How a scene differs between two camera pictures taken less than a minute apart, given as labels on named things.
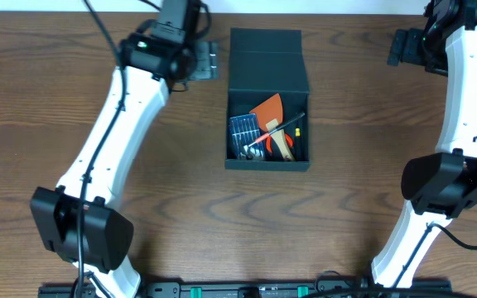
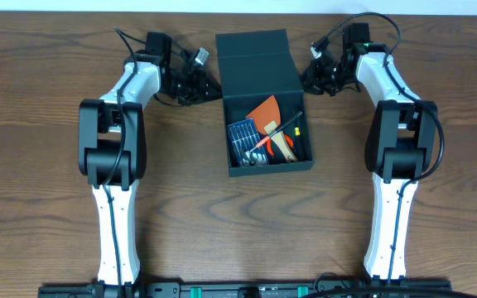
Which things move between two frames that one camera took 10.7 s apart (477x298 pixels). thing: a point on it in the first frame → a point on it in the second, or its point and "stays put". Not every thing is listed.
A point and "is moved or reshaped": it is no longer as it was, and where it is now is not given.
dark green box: (264, 63) is moved or reshaped
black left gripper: (204, 60) → (197, 84)
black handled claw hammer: (251, 151) is moved or reshaped
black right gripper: (411, 53) → (310, 81)
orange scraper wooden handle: (269, 116) stays put
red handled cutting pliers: (269, 141) stays put
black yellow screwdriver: (297, 142) stays put
